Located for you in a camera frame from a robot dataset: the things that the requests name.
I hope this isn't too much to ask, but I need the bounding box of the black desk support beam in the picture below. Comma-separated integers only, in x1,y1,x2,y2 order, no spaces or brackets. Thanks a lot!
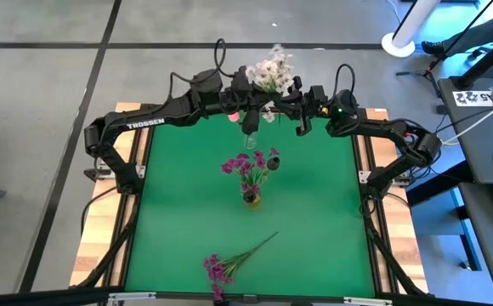
452,36,493,91

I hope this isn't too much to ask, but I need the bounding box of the person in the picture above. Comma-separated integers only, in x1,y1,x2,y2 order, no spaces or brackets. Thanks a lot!
420,11,493,59

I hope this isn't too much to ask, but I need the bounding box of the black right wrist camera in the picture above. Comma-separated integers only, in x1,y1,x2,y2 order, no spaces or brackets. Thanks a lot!
309,84,329,107

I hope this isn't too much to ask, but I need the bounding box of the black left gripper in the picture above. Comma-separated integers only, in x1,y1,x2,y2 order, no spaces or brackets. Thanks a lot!
224,65,274,137

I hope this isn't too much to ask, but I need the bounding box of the silver frame bar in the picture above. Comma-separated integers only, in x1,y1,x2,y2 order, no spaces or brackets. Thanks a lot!
108,292,157,303
343,297,394,306

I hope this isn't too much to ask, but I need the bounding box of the white standing pole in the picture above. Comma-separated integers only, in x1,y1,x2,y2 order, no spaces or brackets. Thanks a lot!
381,0,443,59

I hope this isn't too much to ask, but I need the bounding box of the yellow glass vase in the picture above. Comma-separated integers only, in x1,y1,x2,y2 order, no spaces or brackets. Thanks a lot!
242,189,264,211

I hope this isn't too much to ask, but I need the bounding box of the white paper label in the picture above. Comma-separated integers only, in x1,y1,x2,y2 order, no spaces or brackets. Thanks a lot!
452,89,493,107

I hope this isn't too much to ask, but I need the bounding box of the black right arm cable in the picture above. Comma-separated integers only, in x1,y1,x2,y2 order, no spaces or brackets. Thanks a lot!
333,63,357,94

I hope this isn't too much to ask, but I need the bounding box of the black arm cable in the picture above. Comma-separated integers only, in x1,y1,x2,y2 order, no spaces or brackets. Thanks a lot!
333,63,357,94
168,37,228,88

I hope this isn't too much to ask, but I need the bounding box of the dark purple tulip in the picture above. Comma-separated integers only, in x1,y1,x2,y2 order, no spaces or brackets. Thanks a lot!
258,156,281,192

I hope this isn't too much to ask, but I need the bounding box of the clear glass vase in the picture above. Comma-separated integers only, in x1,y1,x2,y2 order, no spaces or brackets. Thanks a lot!
242,131,258,150

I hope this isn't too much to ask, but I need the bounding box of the blue desk leg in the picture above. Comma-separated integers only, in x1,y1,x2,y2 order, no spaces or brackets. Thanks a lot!
449,186,484,272

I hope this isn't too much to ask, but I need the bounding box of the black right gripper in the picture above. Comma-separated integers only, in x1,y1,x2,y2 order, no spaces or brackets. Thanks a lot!
278,76,326,137

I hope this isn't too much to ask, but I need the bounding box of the white cable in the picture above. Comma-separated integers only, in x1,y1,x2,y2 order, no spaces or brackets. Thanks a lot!
439,92,493,146

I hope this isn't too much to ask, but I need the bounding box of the white flower bunch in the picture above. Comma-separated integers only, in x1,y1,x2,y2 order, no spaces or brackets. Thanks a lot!
245,43,295,96
261,101,278,125

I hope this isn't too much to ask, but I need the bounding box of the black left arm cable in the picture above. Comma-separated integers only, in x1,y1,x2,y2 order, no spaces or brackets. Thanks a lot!
168,37,228,88

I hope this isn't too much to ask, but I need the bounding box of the magenta flower bunch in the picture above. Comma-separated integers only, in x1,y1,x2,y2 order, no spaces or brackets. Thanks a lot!
202,230,280,303
220,147,281,201

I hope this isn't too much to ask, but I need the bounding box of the grey desk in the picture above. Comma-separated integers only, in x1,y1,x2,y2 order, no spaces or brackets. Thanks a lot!
436,76,493,186
458,181,493,289

